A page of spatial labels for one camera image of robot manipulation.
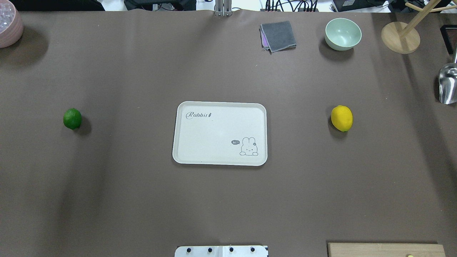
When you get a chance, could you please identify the glass rack tray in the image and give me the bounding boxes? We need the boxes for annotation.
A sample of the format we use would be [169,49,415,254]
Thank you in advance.
[440,25,457,54]

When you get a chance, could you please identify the green bowl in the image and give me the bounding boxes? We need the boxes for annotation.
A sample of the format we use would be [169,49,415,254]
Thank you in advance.
[325,18,362,51]

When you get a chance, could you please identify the metal scoop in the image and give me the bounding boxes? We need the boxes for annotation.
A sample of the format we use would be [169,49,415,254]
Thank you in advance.
[438,50,457,105]

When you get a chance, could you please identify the green lime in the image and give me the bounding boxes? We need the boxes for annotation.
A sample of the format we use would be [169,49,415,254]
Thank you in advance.
[62,109,82,130]

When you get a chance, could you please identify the white rabbit tray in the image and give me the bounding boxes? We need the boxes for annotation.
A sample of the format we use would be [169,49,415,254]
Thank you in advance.
[172,101,268,166]

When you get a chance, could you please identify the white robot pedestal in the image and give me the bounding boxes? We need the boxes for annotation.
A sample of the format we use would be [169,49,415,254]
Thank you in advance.
[174,245,269,257]

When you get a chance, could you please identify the aluminium frame post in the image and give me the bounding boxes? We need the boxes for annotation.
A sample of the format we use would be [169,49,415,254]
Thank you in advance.
[214,0,233,17]

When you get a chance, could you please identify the pink bowl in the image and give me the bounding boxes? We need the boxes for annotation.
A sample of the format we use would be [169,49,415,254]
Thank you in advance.
[0,0,24,48]

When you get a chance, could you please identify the wooden cutting board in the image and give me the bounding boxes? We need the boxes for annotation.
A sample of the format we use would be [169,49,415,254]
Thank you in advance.
[327,243,446,257]

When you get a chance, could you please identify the purple cloth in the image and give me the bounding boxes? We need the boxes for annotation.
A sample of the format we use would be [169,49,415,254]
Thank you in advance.
[259,29,270,51]

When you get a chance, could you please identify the wooden mug tree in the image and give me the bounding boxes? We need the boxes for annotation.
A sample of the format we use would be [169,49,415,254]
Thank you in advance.
[381,0,457,54]

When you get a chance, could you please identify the yellow lemon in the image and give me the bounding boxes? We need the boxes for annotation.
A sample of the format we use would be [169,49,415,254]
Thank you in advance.
[330,105,353,132]

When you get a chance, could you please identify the grey folded cloth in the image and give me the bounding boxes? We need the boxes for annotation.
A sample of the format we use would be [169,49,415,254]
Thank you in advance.
[260,21,297,53]

